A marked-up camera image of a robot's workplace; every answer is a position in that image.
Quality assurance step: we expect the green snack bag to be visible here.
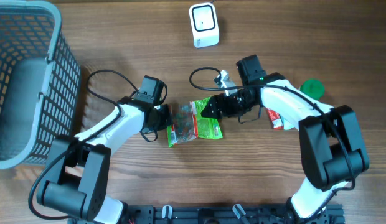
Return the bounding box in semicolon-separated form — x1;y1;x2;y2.
190;98;223;140

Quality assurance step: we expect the red candy bar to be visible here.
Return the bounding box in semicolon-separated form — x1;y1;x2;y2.
266;108;284;130

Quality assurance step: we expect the green lid jar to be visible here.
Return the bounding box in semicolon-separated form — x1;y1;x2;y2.
299;79;325;100

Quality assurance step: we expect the clear gummy candy bag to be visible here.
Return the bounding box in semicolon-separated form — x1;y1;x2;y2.
167;103;198;147

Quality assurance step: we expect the mint green wipes pack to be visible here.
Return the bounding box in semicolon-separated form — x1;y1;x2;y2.
281;116;295;130

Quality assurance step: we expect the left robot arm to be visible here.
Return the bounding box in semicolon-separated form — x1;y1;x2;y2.
28;76;171;223

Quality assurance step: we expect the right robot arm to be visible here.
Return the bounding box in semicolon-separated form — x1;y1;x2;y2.
201;55;369;223

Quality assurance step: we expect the white barcode scanner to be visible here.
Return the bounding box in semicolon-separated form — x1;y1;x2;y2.
189;2;220;49

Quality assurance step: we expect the grey plastic mesh basket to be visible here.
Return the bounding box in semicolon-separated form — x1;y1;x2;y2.
0;1;82;169

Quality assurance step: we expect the black right camera cable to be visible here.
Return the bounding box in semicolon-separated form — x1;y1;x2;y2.
189;67;357;224

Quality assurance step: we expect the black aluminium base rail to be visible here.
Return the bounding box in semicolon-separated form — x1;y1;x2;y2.
67;203;345;224

